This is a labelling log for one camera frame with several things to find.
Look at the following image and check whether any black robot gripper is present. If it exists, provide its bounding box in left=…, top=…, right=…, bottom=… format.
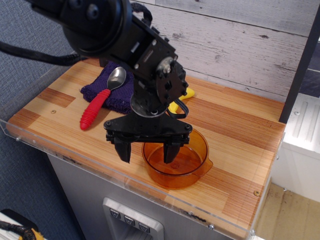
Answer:
left=104, top=111, right=193, bottom=164

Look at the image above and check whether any orange transparent plastic pot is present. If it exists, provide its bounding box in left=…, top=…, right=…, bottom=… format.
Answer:
left=141, top=129, right=213, bottom=190

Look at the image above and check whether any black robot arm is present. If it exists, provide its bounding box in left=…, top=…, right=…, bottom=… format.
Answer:
left=30, top=0, right=192, bottom=164

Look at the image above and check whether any yellow toy banana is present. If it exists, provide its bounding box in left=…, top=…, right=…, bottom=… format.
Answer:
left=167, top=87, right=195, bottom=119

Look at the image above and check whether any purple folded towel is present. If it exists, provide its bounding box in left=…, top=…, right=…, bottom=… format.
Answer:
left=79, top=61, right=136, bottom=115

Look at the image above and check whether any grey toy fridge cabinet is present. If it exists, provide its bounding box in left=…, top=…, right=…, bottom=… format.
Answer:
left=46, top=152, right=235, bottom=240

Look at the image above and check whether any silver dispenser button panel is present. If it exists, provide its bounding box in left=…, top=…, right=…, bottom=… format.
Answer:
left=102, top=197, right=165, bottom=240

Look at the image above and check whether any clear acrylic table guard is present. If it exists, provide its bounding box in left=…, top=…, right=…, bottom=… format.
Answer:
left=5, top=63, right=284, bottom=239

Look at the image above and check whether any yellow black object corner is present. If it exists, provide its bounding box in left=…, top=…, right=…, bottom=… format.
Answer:
left=0, top=221, right=45, bottom=240

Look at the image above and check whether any white ribbed appliance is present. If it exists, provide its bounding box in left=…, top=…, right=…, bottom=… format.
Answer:
left=271, top=93, right=320, bottom=202

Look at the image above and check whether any red handled metal spoon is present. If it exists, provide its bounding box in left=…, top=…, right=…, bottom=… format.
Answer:
left=79, top=66, right=127, bottom=130

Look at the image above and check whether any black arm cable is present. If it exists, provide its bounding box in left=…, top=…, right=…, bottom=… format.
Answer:
left=0, top=41, right=88, bottom=67

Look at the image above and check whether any black vertical post right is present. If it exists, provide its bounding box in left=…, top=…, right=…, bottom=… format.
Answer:
left=278, top=6, right=320, bottom=124

